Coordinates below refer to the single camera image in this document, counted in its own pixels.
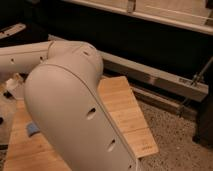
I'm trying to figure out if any white ceramic cup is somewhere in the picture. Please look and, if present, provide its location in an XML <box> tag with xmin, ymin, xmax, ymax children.
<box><xmin>6</xmin><ymin>74</ymin><xmax>24</xmax><ymax>100</ymax></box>

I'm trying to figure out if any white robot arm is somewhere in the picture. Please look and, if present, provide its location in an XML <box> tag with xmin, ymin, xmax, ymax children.
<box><xmin>0</xmin><ymin>40</ymin><xmax>141</xmax><ymax>171</ymax></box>

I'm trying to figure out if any black office chair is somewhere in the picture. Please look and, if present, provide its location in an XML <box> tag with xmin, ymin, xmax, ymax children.
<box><xmin>0</xmin><ymin>23</ymin><xmax>48</xmax><ymax>47</ymax></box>

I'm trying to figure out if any wooden table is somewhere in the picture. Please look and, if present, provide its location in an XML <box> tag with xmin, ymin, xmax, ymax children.
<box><xmin>3</xmin><ymin>77</ymin><xmax>159</xmax><ymax>171</ymax></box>

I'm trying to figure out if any grey metal rail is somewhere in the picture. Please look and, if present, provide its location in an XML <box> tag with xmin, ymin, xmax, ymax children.
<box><xmin>48</xmin><ymin>36</ymin><xmax>209</xmax><ymax>102</ymax></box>

